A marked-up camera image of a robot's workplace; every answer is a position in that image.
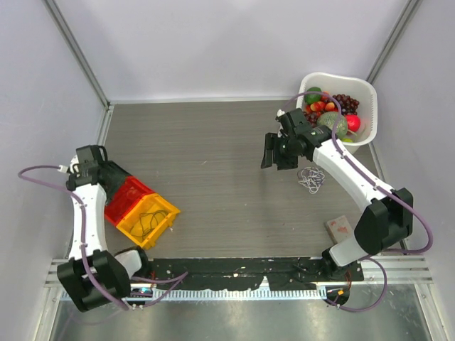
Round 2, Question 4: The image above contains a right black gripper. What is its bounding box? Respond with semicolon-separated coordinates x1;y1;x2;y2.
261;133;298;171

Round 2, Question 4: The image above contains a dark purple thin cable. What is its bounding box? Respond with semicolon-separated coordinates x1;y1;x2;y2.
128;211;168;242

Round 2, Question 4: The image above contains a black thin cable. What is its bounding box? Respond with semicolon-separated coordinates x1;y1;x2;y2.
140;209;170;232

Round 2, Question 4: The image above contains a coloured cable bundle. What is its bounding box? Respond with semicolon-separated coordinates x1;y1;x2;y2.
296;166;326;195

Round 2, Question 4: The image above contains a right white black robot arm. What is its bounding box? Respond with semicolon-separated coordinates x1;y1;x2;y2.
261;109;413;281

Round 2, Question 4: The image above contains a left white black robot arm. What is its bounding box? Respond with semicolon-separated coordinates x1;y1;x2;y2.
57;145;151;312

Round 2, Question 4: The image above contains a red plastic bin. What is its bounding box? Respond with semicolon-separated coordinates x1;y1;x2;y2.
105;175;156;226

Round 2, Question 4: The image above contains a dark grape cluster left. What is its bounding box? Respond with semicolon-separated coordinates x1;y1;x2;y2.
304;112;321;127

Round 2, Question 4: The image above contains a yellow plastic bin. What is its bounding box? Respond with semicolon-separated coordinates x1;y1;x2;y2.
116;194;181;250

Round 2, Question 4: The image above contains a green lime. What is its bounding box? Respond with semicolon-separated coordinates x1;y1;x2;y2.
304;87;322;105

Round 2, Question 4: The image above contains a green netted melon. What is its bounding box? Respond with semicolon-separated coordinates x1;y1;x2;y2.
316;112;348;139

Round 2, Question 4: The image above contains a red pink apple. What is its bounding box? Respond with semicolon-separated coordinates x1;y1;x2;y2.
345;114;361;132

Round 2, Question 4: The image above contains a dark red grape bunch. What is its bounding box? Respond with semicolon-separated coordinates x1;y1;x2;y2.
334;94;360;116

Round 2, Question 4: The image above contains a white plastic basket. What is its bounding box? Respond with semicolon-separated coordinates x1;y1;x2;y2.
299;72;378;154

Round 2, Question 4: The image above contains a stained grey sponge block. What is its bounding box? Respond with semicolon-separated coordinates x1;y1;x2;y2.
324;215;354;244

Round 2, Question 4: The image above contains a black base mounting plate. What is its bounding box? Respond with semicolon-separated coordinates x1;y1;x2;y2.
135;257;364;291

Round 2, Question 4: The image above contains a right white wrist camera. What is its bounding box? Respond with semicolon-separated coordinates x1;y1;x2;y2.
275;109;286;137

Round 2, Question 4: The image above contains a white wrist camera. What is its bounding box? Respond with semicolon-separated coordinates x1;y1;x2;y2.
275;109;286;137
58;155;80;177

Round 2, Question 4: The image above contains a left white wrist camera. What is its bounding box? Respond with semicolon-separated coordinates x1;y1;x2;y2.
58;155;80;177

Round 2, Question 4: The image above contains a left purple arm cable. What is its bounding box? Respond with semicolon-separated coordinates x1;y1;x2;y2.
17;165;189;312

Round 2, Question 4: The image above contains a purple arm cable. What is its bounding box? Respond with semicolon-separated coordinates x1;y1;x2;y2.
280;91;434;313
17;165;189;312

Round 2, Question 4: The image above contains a white slotted cable duct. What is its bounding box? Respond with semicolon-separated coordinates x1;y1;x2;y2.
60;286;327;302

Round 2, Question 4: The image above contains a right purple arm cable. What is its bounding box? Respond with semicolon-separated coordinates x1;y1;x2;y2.
280;91;434;313

